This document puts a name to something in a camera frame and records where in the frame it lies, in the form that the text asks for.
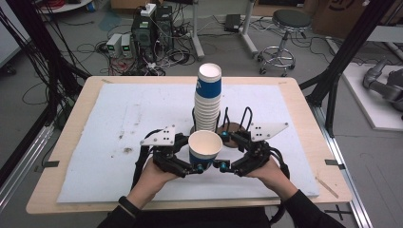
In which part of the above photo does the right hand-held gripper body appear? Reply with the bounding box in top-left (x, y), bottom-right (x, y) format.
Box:
top-left (234, 122), bottom-right (290, 177)

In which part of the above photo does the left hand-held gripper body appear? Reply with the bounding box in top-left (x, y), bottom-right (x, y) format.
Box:
top-left (140, 123), bottom-right (183, 174)

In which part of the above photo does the brown wire cup holder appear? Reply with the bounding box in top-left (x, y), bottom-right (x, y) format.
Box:
top-left (189, 105), bottom-right (254, 149)

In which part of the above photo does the single blue white paper cup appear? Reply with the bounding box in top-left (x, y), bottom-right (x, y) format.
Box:
top-left (187, 129), bottom-right (224, 172)

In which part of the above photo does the stack of paper cups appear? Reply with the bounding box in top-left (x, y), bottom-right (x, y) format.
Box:
top-left (192, 62), bottom-right (223, 133)

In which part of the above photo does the person's right hand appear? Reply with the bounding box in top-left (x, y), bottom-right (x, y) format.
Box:
top-left (246, 156), bottom-right (300, 202)

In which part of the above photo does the person's left hand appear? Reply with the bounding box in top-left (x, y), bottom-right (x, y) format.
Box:
top-left (125, 157), bottom-right (181, 210)

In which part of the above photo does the person's lap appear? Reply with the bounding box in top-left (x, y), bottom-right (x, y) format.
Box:
top-left (130, 206), bottom-right (271, 228)

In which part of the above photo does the white table mat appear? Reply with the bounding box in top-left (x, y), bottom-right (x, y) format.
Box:
top-left (56, 82), bottom-right (320, 204)

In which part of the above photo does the brown tape strip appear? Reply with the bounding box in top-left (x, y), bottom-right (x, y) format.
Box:
top-left (316, 176), bottom-right (340, 200)

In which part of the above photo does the wooden table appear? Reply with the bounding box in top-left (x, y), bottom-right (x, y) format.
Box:
top-left (25, 75), bottom-right (354, 216)

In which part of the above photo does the grey power supply unit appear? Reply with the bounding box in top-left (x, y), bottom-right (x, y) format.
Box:
top-left (120, 33), bottom-right (134, 59)
top-left (106, 32), bottom-right (124, 59)

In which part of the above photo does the black computer tower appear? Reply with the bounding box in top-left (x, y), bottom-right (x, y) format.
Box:
top-left (130, 11), bottom-right (160, 64)
top-left (154, 5), bottom-right (175, 52)

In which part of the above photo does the black box on floor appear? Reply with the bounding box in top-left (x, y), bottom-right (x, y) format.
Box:
top-left (223, 13), bottom-right (242, 33)

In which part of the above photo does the white floor platform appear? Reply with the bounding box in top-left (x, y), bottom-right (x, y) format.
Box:
top-left (341, 62), bottom-right (403, 132)

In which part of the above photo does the black round stool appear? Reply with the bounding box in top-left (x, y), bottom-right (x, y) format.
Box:
top-left (257, 8), bottom-right (314, 78)

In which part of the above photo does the white power strip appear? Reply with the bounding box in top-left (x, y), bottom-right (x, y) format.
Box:
top-left (140, 2), bottom-right (158, 18)

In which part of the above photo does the cardboard box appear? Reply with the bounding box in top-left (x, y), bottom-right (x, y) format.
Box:
top-left (311, 0), bottom-right (384, 41)

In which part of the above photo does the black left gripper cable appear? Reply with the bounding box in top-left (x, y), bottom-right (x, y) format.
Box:
top-left (130, 128), bottom-right (163, 192)

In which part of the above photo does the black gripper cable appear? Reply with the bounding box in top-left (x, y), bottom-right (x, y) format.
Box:
top-left (130, 128), bottom-right (163, 192)
top-left (268, 145), bottom-right (291, 226)

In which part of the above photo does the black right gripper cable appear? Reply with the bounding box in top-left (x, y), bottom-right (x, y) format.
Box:
top-left (268, 145), bottom-right (291, 226)

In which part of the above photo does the aluminium rail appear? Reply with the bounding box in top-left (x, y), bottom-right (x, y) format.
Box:
top-left (312, 104), bottom-right (374, 228)
top-left (0, 122), bottom-right (56, 210)

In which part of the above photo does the white desk leg frame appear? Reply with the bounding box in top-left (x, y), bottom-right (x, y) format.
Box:
top-left (240, 0), bottom-right (259, 59)
top-left (189, 0), bottom-right (206, 61)

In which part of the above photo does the black frame post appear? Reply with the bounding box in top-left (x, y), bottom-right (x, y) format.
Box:
top-left (298, 0), bottom-right (397, 138)
top-left (5, 0), bottom-right (91, 127)

